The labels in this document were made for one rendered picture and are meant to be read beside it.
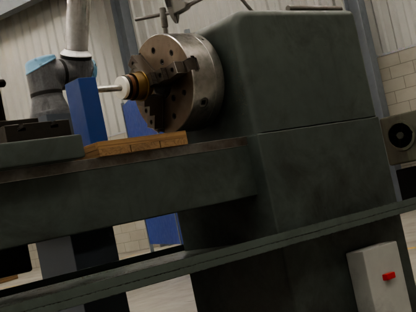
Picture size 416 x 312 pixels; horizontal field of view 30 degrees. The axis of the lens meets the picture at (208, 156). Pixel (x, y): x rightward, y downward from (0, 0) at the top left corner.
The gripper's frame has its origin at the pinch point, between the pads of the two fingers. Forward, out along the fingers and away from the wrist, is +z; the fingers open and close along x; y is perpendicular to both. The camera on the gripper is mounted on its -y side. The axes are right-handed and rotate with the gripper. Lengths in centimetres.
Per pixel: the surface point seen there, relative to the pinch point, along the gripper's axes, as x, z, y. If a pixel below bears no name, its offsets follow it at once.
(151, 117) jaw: -6.3, 29.5, -9.7
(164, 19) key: -0.9, -0.5, -2.9
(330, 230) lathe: 5, 72, 39
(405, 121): 895, 50, -48
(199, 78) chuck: -9.4, 20.4, 9.3
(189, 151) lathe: -20.0, 41.7, 7.3
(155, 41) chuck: -4.0, 6.3, -5.6
